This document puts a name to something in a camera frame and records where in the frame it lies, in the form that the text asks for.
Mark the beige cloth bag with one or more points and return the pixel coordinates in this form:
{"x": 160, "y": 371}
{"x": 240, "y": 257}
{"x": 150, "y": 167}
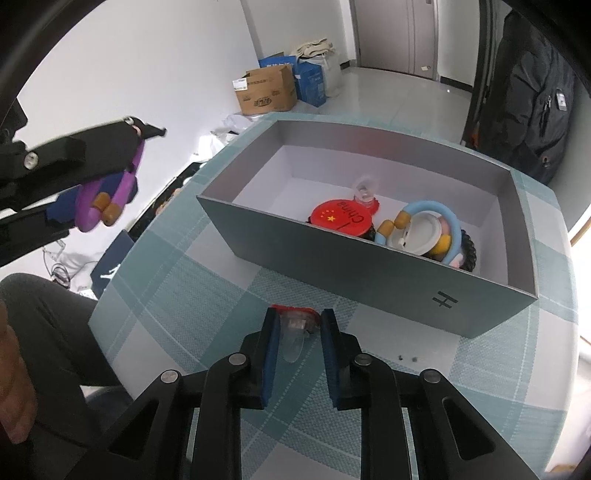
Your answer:
{"x": 316, "y": 48}

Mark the crumpled white plastic sheet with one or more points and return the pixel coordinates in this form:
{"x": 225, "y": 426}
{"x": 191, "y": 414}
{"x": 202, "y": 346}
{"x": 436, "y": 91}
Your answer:
{"x": 235, "y": 125}

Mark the brown cardboard box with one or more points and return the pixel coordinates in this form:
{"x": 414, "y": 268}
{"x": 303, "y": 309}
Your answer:
{"x": 268, "y": 92}

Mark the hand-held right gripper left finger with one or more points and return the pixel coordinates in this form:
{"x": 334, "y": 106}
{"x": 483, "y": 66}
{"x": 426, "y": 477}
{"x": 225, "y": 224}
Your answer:
{"x": 273, "y": 360}

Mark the black backpack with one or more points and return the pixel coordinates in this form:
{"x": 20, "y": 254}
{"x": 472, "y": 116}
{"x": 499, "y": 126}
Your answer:
{"x": 531, "y": 115}

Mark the blue carton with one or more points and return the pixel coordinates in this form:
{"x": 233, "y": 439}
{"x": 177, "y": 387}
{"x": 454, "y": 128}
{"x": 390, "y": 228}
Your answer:
{"x": 311, "y": 85}

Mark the purple toy with wheels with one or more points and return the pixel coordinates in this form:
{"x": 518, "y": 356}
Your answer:
{"x": 87, "y": 207}

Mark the red round badge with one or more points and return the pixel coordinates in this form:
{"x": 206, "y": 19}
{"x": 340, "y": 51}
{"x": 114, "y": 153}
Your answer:
{"x": 341, "y": 217}

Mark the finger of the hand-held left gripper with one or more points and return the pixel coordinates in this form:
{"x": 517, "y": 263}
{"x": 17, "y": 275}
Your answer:
{"x": 55, "y": 154}
{"x": 27, "y": 235}

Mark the clear red-topped small toy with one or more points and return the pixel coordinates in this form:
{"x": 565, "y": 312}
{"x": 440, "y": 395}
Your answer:
{"x": 295, "y": 327}

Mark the person's leg in dark trousers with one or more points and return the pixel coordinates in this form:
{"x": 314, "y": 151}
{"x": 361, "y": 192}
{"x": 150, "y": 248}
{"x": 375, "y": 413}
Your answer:
{"x": 64, "y": 332}

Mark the white plastic bag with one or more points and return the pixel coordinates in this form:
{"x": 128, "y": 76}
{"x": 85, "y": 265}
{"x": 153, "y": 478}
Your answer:
{"x": 333, "y": 76}

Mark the white round badge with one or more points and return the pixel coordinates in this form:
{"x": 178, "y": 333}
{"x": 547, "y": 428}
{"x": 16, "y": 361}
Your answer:
{"x": 420, "y": 230}

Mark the person's left hand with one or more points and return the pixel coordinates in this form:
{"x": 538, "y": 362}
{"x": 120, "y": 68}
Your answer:
{"x": 14, "y": 378}

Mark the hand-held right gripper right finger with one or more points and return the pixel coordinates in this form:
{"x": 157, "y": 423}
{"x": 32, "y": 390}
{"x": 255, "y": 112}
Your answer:
{"x": 328, "y": 360}

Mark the grey door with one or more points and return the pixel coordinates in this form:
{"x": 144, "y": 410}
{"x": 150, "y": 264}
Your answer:
{"x": 388, "y": 32}

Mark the dark blue paper bag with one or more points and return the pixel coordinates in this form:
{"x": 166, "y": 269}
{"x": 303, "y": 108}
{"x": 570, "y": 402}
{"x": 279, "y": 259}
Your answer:
{"x": 111, "y": 267}

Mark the grey cardboard box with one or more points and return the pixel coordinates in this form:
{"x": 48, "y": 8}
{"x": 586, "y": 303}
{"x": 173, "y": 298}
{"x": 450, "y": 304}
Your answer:
{"x": 323, "y": 277}

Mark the flat blue box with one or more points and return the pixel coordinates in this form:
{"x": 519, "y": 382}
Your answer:
{"x": 277, "y": 61}

